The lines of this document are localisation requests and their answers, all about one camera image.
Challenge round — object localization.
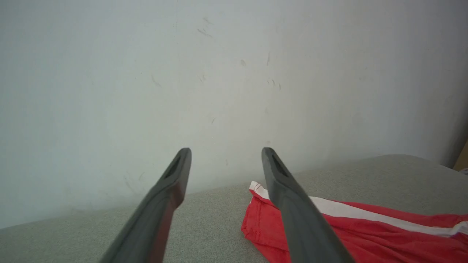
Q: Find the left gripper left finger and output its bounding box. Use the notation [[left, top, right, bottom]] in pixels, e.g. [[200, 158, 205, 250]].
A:
[[99, 147, 192, 263]]

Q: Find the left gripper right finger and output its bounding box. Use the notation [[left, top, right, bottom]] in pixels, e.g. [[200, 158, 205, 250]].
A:
[[261, 147, 356, 263]]

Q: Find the red garment with white stripes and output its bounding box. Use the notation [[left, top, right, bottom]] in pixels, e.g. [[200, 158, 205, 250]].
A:
[[241, 180, 468, 263]]

